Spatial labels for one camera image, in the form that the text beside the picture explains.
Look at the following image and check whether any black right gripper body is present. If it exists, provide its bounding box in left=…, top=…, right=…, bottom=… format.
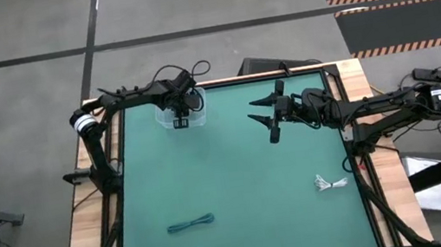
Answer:
left=260, top=75, right=310, bottom=146

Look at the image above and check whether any black power strip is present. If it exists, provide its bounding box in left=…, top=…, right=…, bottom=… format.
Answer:
left=411, top=63, right=441, bottom=88

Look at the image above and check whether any black table frame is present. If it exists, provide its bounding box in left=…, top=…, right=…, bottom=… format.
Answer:
left=36, top=50, right=437, bottom=247

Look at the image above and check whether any teal braided USB-C cable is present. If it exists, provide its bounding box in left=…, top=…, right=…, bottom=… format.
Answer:
left=165, top=211, right=217, bottom=237

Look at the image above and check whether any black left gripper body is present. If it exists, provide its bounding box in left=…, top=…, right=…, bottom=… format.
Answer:
left=159, top=68, right=208, bottom=120

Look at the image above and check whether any green table mat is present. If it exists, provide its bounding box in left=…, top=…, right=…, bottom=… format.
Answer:
left=93, top=64, right=381, bottom=247

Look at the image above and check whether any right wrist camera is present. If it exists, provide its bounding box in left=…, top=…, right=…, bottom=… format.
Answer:
left=276, top=94, right=295, bottom=119

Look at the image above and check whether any black flat box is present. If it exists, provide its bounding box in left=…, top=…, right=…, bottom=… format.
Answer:
left=235, top=47, right=323, bottom=78

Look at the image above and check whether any white USB-C cable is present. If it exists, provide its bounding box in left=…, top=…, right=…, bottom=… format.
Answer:
left=312, top=168, right=351, bottom=194

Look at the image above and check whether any white paper sheet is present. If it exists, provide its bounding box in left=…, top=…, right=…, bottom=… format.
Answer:
left=400, top=150, right=441, bottom=220

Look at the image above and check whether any clear plastic bin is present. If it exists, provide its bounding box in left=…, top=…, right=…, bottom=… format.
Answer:
left=151, top=85, right=211, bottom=133

